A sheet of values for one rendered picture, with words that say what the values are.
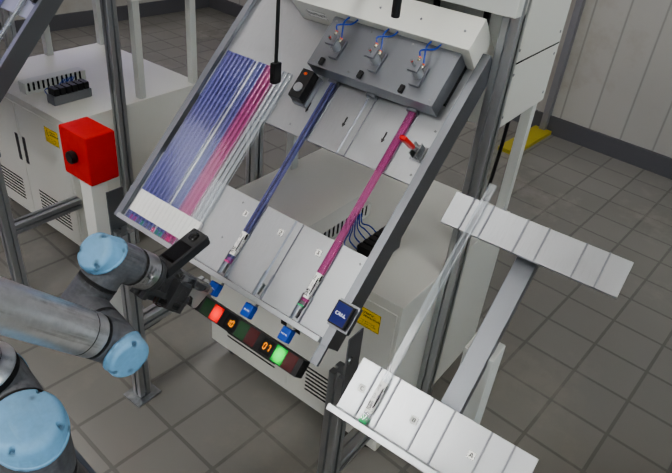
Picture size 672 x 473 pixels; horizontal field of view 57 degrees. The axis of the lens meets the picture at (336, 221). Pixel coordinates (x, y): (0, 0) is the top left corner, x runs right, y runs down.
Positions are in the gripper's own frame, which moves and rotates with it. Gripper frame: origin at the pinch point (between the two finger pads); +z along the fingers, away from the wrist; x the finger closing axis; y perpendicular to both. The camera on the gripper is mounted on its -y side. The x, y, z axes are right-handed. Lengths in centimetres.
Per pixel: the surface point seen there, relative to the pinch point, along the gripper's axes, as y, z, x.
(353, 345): -5.4, 2.1, 36.4
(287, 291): -7.9, 2.3, 16.9
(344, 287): -14.6, 2.3, 28.2
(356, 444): 17, 38, 36
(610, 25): -233, 224, -8
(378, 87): -56, -4, 14
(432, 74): -63, -4, 24
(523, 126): -82, 52, 30
